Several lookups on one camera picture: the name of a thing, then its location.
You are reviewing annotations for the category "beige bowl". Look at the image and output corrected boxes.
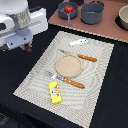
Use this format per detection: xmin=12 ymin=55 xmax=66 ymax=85
xmin=119 ymin=5 xmax=128 ymax=30

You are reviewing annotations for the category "wooden handled knife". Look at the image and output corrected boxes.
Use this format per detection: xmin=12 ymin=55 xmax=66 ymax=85
xmin=58 ymin=49 xmax=97 ymax=62

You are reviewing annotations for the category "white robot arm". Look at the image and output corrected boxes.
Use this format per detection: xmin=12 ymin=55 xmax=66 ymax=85
xmin=0 ymin=0 xmax=48 ymax=52

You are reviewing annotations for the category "red tomato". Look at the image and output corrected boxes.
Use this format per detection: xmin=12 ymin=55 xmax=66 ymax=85
xmin=64 ymin=5 xmax=73 ymax=13

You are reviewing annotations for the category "wooden handled fork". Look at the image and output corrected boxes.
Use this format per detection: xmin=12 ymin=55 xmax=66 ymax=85
xmin=45 ymin=71 xmax=85 ymax=89

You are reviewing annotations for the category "brown sausage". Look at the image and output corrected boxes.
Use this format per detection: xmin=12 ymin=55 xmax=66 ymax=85
xmin=25 ymin=45 xmax=32 ymax=52

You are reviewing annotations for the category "yellow butter box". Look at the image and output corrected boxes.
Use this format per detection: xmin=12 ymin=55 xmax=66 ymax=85
xmin=49 ymin=81 xmax=62 ymax=104

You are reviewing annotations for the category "pink wooden board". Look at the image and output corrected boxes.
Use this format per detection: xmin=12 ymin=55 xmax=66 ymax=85
xmin=48 ymin=0 xmax=128 ymax=43

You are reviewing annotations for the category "grey saucepan with handle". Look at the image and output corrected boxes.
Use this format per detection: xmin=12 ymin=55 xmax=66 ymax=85
xmin=58 ymin=2 xmax=78 ymax=24

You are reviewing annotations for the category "round beige plate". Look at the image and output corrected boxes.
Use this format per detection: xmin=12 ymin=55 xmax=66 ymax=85
xmin=55 ymin=54 xmax=83 ymax=78

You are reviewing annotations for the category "grey cooking pot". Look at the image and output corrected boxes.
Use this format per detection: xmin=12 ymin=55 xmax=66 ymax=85
xmin=81 ymin=1 xmax=104 ymax=24

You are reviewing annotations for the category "woven white placemat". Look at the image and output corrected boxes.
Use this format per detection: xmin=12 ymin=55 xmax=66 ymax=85
xmin=14 ymin=31 xmax=114 ymax=128

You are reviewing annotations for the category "white tube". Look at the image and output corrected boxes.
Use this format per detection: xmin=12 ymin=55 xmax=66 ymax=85
xmin=70 ymin=39 xmax=88 ymax=47

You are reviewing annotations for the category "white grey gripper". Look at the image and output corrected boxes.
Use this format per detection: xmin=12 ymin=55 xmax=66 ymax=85
xmin=0 ymin=8 xmax=48 ymax=51

